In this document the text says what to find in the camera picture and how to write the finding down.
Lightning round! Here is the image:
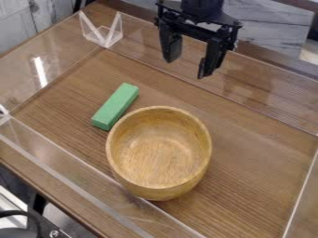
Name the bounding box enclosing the green rectangular block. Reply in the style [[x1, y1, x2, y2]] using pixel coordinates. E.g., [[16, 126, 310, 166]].
[[91, 83, 139, 131]]

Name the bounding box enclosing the black table leg bracket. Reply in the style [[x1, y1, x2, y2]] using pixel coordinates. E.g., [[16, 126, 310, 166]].
[[27, 192, 72, 238]]

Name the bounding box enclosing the clear acrylic tray wall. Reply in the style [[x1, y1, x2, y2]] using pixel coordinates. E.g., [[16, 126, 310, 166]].
[[0, 105, 206, 238]]

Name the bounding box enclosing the brown wooden bowl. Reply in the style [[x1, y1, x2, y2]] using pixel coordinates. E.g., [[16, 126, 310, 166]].
[[106, 106, 213, 201]]

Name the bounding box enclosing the clear acrylic corner bracket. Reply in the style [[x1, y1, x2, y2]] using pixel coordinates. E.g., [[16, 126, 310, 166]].
[[79, 11, 123, 48]]

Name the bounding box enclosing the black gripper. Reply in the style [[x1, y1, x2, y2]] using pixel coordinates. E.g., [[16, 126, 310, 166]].
[[155, 0, 242, 79]]

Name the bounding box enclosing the black cable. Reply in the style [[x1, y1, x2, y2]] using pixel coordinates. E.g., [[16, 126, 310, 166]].
[[0, 209, 44, 238]]

